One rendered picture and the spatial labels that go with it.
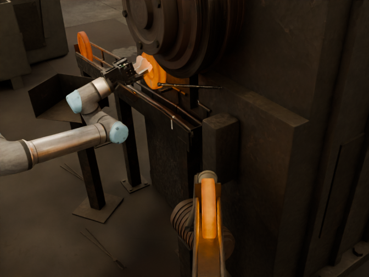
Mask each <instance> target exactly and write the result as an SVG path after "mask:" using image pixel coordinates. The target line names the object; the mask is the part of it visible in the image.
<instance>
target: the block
mask: <svg viewBox="0 0 369 277"><path fill-rule="evenodd" d="M202 138H203V171H205V170H210V171H213V172H214V173H215V174H216V175H217V183H221V185H223V184H225V183H227V182H229V181H231V180H234V179H235V178H236V177H237V164H238V143H239V120H238V119H237V118H235V117H234V116H232V115H230V114H229V113H227V112H222V113H219V114H217V115H213V116H211V117H208V118H205V119H204V120H203V121H202Z"/></svg>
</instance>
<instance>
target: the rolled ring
mask: <svg viewBox="0 0 369 277"><path fill-rule="evenodd" d="M77 41H78V44H79V49H80V52H81V55H83V56H84V57H86V58H87V59H89V60H91V61H93V54H92V48H91V45H90V41H89V39H88V37H87V35H86V33H85V32H84V31H82V32H78V33H77Z"/></svg>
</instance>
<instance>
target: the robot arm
mask: <svg viewBox="0 0 369 277"><path fill-rule="evenodd" d="M121 59H122V60H121ZM119 60H121V61H119ZM119 60H117V61H115V62H113V63H112V64H113V66H114V67H112V68H110V69H108V70H107V71H104V70H102V71H101V72H100V73H101V75H102V77H99V78H97V79H95V80H93V81H92V82H90V83H88V84H86V85H84V86H82V87H80V88H79V89H77V90H75V91H74V92H72V93H70V94H69V95H67V96H66V100H67V102H68V104H69V106H70V107H71V109H72V110H73V112H74V113H76V114H77V113H81V115H82V117H83V119H84V121H85V122H86V124H87V126H84V127H81V128H77V129H73V130H69V131H65V132H61V133H58V134H54V135H50V136H46V137H43V138H38V139H35V140H32V141H25V140H19V141H7V140H6V139H5V138H4V137H3V136H2V135H1V133H0V176H4V175H12V174H17V173H21V172H24V171H27V170H30V169H32V168H33V167H34V165H35V164H38V163H42V162H45V161H48V160H51V159H54V158H58V157H61V156H65V155H67V154H70V153H74V152H77V151H80V150H83V149H87V148H90V147H93V146H96V145H100V144H103V143H106V142H109V141H111V142H113V143H116V144H120V143H123V142H124V141H125V140H126V139H127V137H128V128H127V126H126V125H124V124H123V123H122V122H120V121H118V120H116V119H114V118H112V117H111V116H109V115H107V114H106V113H104V112H103V111H102V110H101V108H100V106H99V104H98V102H99V101H100V100H102V99H104V98H106V97H107V96H109V95H111V93H113V92H115V90H117V91H118V92H120V93H122V94H123V95H125V96H126V97H127V98H128V99H129V100H131V101H134V102H136V101H137V100H138V99H139V97H138V95H137V94H136V93H135V92H133V91H130V90H128V89H127V88H125V87H124V86H126V85H131V84H134V83H135V82H137V81H139V80H141V79H143V78H144V77H145V76H146V75H147V74H148V73H149V72H150V71H151V69H152V68H153V67H152V65H151V64H150V62H148V61H147V60H146V59H145V58H143V57H142V56H138V57H137V59H136V63H135V64H134V65H132V62H130V63H129V62H128V60H127V59H126V58H124V57H122V58H120V59H119ZM118 61H119V62H118ZM116 62H117V63H116ZM118 82H119V83H121V84H122V85H121V84H119V83H118ZM123 85H124V86H123ZM114 89H115V90H114Z"/></svg>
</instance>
